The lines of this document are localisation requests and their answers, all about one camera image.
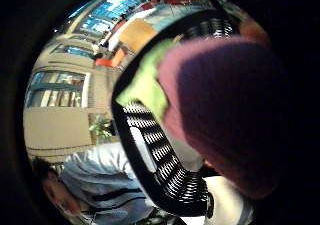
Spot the green plush toy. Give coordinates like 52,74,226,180
114,38,178,120

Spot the green potted plant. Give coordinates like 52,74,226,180
88,113,118,145

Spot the orange chair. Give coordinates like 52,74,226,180
111,47,127,68

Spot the red sofa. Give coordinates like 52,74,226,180
94,57,114,68

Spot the brown wooden panel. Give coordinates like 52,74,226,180
119,18,158,53

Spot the the person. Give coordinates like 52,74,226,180
31,141,162,225

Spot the large glass window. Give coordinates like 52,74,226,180
25,70,91,109

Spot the glass skylight roof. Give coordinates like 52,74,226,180
68,0,153,36

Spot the black wire mesh basket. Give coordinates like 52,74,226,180
110,8,242,218

